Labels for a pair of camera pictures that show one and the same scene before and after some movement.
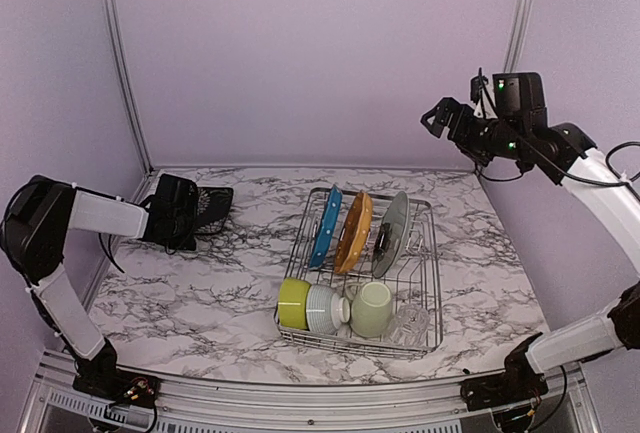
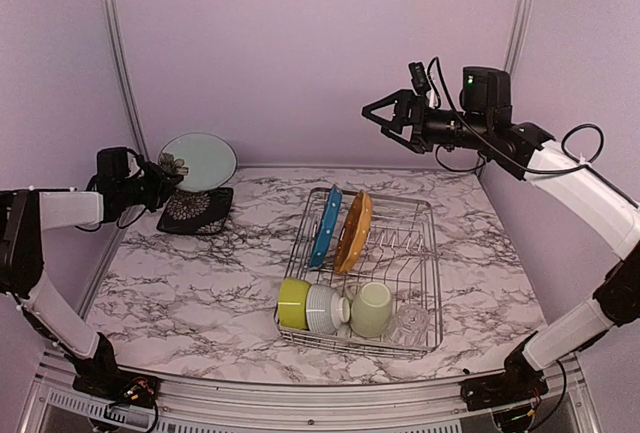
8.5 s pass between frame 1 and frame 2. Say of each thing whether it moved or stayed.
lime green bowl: stayed
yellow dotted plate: stayed
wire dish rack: stayed
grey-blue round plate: moved
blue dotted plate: stayed
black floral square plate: stayed
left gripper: moved
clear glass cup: stayed
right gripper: moved
